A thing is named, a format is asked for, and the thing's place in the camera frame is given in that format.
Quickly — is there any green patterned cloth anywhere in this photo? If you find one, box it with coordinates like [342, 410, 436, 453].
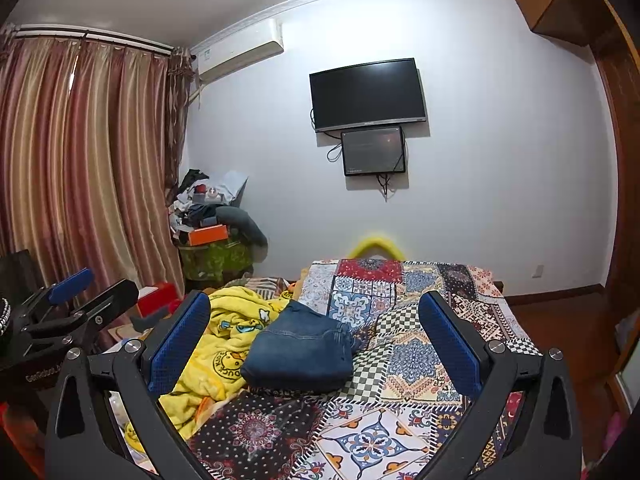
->
[178, 240, 254, 281]

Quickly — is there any striped brown curtain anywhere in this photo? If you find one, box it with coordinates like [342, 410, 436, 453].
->
[0, 35, 194, 302]

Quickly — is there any orange box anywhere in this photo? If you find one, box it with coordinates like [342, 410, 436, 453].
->
[187, 225, 231, 247]

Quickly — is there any yellow cartoon print blanket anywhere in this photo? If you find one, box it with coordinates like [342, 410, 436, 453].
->
[122, 285, 292, 454]

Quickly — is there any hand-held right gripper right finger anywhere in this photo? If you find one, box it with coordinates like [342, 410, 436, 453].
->
[417, 290, 586, 480]

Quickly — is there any white curtain rod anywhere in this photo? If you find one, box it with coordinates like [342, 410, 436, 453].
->
[0, 24, 194, 57]

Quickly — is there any black wall television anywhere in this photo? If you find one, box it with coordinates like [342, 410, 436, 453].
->
[309, 58, 428, 134]

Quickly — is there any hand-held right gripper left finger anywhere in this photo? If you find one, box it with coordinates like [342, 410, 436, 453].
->
[45, 291, 213, 480]

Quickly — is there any yellow plush toy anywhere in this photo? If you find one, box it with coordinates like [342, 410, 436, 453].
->
[347, 232, 405, 261]

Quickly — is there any pile of household clutter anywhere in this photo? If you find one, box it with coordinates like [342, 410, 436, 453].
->
[167, 167, 271, 282]

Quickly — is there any white air conditioner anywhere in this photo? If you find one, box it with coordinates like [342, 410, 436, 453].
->
[192, 19, 285, 84]

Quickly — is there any small black wall monitor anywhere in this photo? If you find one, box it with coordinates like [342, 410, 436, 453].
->
[341, 126, 407, 177]

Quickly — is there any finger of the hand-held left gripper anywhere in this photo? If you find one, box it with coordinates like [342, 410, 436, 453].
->
[11, 267, 96, 331]
[19, 279, 140, 357]

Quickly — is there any patchwork printed bedspread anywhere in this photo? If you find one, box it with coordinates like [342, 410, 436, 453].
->
[187, 257, 544, 480]

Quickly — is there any red box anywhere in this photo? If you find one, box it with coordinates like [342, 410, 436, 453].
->
[135, 282, 179, 319]

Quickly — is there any blue denim jacket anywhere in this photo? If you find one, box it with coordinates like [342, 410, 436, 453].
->
[240, 300, 362, 392]

